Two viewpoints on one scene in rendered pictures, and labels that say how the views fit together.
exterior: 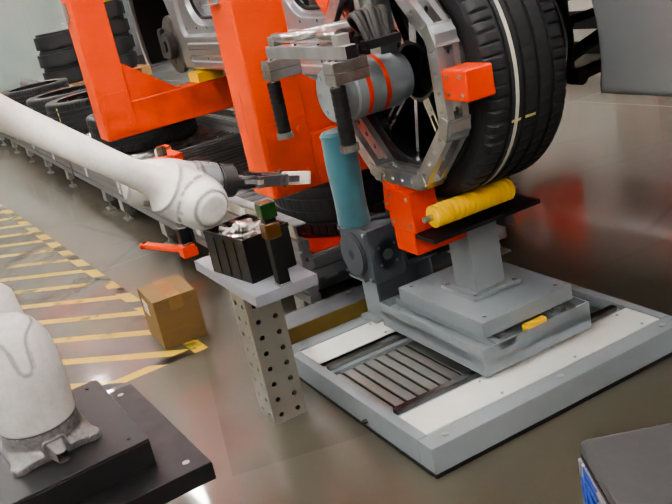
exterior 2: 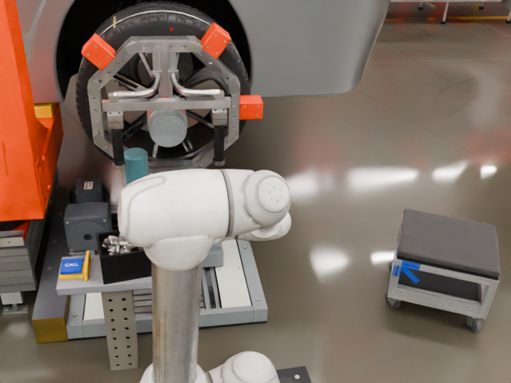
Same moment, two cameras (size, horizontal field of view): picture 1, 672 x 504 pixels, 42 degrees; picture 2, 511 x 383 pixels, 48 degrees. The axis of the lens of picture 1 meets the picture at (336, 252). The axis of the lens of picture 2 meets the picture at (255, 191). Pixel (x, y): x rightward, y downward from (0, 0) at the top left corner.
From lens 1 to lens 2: 2.22 m
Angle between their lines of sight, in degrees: 69
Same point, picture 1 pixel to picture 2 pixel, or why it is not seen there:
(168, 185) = not seen: hidden behind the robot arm
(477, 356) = (217, 257)
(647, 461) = (424, 245)
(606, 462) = (419, 252)
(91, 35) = not seen: outside the picture
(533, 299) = not seen: hidden behind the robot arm
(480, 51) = (247, 88)
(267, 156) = (39, 187)
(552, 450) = (277, 280)
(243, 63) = (24, 116)
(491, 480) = (284, 306)
